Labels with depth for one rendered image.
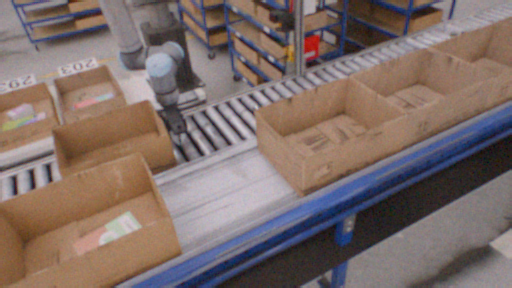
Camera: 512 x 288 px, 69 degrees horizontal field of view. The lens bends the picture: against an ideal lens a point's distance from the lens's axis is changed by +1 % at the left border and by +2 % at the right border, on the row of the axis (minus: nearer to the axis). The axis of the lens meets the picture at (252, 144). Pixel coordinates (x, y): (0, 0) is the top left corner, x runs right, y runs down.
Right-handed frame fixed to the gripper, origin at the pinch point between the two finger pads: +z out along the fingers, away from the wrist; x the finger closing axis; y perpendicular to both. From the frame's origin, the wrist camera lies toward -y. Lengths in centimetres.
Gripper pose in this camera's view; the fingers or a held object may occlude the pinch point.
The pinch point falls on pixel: (180, 143)
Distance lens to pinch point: 155.7
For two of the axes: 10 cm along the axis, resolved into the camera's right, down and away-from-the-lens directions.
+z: 0.8, 7.7, 6.3
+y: -4.7, -5.3, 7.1
